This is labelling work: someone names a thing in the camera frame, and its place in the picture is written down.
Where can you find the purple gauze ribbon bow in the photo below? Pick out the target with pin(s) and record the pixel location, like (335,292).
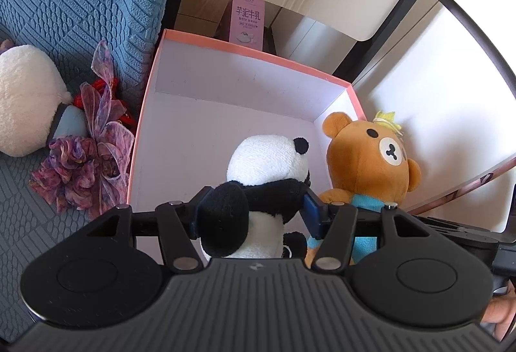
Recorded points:
(80,166)

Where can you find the red knotted ornament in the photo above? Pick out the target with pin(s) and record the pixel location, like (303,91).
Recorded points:
(103,85)

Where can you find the white and blue plush toy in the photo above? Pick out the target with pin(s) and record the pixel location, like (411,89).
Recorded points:
(24,94)

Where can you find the brown bear plush toy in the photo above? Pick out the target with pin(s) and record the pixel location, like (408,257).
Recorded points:
(363,158)

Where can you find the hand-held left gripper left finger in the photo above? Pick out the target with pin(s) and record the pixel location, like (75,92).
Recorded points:
(189,215)

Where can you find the pink box lid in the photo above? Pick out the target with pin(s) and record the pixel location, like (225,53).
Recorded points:
(483,179)

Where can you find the person's right forearm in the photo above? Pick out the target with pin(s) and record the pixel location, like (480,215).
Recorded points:
(502,307)

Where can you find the pink drink carton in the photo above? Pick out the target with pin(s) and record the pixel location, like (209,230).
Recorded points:
(246,21)

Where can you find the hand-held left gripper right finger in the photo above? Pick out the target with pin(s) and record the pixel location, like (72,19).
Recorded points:
(313,215)

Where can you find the pink storage box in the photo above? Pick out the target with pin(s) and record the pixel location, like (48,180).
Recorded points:
(209,110)

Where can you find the panda plush toy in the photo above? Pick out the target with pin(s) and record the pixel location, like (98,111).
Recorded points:
(262,162)

